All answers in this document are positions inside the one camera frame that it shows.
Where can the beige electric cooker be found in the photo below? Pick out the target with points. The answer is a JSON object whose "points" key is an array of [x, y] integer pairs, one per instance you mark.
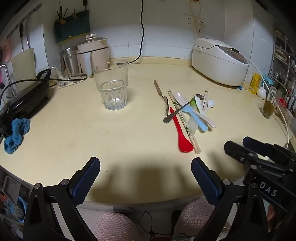
{"points": [[97, 54]]}

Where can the metal spoon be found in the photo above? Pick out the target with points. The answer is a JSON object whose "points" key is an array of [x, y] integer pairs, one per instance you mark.
{"points": [[170, 117]]}

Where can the steel faucet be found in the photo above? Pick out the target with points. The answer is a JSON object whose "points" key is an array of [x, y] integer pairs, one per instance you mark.
{"points": [[9, 78]]}

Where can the person's right leg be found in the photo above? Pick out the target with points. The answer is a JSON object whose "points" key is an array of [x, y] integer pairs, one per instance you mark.
{"points": [[196, 215]]}

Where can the white plastic spork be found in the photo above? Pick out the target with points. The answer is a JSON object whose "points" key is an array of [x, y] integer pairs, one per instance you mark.
{"points": [[198, 104]]}

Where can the blue cup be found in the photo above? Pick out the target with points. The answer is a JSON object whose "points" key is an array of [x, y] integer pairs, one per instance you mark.
{"points": [[15, 207]]}

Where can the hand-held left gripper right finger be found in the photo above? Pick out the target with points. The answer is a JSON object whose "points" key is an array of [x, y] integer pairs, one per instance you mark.
{"points": [[205, 183]]}

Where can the stainless steel cup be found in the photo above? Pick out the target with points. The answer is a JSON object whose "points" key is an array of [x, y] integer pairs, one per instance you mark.
{"points": [[69, 61]]}

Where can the metal rack shelf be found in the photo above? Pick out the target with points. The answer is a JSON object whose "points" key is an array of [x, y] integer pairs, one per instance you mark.
{"points": [[289, 58]]}

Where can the beige speckled spoon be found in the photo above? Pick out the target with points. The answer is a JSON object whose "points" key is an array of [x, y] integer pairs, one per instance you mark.
{"points": [[180, 97]]}

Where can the steel hanging utensil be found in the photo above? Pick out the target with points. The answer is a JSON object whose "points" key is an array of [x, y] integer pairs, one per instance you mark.
{"points": [[27, 34]]}

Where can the small clear glass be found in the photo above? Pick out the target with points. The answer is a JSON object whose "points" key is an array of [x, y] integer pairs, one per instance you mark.
{"points": [[62, 78]]}

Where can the green silicone basting brush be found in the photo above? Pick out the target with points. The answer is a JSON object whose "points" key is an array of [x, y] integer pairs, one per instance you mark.
{"points": [[192, 126]]}

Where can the blue knitted cloth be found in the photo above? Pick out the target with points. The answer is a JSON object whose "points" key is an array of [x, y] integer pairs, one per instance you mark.
{"points": [[16, 132]]}

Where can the glass of tea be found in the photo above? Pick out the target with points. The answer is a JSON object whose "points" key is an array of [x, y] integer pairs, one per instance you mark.
{"points": [[269, 107]]}

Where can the white wall socket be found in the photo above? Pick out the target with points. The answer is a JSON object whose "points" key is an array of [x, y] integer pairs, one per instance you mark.
{"points": [[189, 19], [200, 23]]}

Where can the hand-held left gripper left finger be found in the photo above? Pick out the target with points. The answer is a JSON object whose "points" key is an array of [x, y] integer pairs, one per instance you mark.
{"points": [[85, 183]]}

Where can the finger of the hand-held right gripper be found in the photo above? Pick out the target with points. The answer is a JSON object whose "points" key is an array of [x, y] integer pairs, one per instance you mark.
{"points": [[254, 143], [233, 149]]}

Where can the teal packet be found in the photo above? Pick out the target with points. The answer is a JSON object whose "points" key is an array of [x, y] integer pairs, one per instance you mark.
{"points": [[268, 80]]}

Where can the white cutting board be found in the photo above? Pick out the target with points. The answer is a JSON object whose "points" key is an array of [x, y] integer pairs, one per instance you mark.
{"points": [[23, 67]]}

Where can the pink round hanging pad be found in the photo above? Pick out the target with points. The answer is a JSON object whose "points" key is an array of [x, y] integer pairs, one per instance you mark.
{"points": [[8, 51]]}

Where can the wall hook rail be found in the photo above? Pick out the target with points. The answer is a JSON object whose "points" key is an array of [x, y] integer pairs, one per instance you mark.
{"points": [[23, 18]]}

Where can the paper chopsticks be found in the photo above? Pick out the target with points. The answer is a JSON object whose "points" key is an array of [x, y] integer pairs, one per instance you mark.
{"points": [[184, 120]]}

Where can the white rice cooker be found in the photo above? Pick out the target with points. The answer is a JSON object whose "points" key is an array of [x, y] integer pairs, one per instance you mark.
{"points": [[217, 62]]}

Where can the person's left leg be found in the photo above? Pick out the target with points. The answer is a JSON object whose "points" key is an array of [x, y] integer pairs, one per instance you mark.
{"points": [[113, 227]]}

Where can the black electric griddle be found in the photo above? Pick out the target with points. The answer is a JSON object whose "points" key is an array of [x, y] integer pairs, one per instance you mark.
{"points": [[25, 99]]}

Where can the yellow carton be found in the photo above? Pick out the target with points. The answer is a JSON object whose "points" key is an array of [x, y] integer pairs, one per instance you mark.
{"points": [[254, 83]]}

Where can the green wall utensil holder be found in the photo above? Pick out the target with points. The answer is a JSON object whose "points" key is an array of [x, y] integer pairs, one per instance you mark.
{"points": [[74, 27]]}

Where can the small white jar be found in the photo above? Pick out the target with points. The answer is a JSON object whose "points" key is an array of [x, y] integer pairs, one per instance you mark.
{"points": [[262, 92]]}

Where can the red plastic spoon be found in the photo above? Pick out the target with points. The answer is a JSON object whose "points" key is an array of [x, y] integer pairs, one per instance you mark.
{"points": [[183, 143]]}

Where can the light blue plastic spoon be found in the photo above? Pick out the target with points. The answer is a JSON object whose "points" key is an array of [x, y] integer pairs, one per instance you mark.
{"points": [[187, 110]]}

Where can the small white spoon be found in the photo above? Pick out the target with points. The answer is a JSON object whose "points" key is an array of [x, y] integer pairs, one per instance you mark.
{"points": [[211, 103]]}

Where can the clear ribbed glass cup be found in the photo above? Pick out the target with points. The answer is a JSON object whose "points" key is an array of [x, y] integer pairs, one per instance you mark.
{"points": [[111, 78]]}

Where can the person's leg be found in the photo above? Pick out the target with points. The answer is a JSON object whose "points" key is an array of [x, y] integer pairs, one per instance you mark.
{"points": [[113, 227], [196, 215]]}

